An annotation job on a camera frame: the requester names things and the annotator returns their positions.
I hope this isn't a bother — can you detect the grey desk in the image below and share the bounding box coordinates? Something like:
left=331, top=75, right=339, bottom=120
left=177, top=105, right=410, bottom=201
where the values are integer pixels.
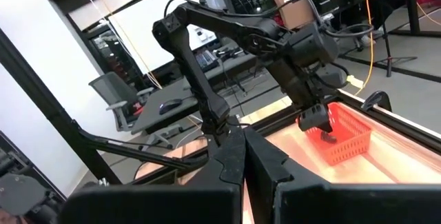
left=130, top=54, right=259, bottom=135

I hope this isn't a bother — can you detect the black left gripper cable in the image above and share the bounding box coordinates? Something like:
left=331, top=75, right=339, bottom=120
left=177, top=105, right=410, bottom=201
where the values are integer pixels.
left=163, top=0, right=376, bottom=39

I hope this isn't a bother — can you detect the yellow tag label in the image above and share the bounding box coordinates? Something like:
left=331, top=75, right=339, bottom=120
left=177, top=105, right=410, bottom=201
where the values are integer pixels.
left=345, top=74, right=365, bottom=90

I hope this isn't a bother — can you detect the black tripod stand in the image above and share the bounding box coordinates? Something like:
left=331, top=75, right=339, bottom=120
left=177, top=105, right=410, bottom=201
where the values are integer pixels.
left=373, top=0, right=418, bottom=79

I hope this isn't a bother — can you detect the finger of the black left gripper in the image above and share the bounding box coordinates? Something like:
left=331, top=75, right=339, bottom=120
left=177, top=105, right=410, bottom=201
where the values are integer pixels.
left=315, top=103, right=334, bottom=134
left=298, top=105, right=316, bottom=134

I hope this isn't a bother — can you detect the black keyboard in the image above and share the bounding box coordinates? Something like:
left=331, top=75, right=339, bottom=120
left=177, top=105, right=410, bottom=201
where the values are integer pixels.
left=194, top=50, right=220, bottom=72

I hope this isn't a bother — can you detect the yellow cable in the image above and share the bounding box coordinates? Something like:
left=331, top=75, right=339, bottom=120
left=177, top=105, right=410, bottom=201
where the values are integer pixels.
left=356, top=0, right=376, bottom=96

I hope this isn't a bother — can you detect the orange plastic basket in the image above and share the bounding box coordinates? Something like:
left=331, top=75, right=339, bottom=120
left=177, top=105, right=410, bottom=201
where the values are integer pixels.
left=305, top=101, right=373, bottom=167

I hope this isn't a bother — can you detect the black clamp bracket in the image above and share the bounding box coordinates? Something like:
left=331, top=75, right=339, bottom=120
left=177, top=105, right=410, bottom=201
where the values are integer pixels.
left=360, top=90, right=393, bottom=113

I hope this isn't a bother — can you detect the grey round machine part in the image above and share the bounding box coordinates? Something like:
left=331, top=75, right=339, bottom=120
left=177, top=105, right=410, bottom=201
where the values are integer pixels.
left=0, top=172, right=66, bottom=224

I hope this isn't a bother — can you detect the cardboard box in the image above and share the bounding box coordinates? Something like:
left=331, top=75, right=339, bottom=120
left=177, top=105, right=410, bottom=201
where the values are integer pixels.
left=273, top=0, right=316, bottom=31

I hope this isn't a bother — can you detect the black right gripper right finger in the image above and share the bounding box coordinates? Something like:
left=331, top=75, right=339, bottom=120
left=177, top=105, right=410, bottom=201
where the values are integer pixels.
left=245, top=128, right=441, bottom=224

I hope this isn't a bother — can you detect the black aluminium table frame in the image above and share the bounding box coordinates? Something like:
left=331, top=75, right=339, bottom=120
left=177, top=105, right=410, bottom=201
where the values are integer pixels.
left=0, top=27, right=441, bottom=187

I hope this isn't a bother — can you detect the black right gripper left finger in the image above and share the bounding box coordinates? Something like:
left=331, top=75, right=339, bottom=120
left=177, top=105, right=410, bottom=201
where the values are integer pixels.
left=58, top=127, right=246, bottom=224

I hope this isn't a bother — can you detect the black computer mouse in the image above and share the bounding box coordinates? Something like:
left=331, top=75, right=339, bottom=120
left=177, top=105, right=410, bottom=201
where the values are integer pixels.
left=158, top=99, right=183, bottom=115

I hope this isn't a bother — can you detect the grey office chair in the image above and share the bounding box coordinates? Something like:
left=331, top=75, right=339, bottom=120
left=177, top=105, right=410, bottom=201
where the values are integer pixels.
left=88, top=71, right=175, bottom=151

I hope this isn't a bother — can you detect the dark shelving unit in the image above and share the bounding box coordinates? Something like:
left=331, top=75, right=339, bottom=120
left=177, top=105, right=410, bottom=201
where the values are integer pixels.
left=89, top=27, right=145, bottom=90

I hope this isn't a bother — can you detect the small brown plastic bug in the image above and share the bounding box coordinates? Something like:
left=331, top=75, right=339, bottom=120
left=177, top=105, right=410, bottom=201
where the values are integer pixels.
left=320, top=130, right=338, bottom=145

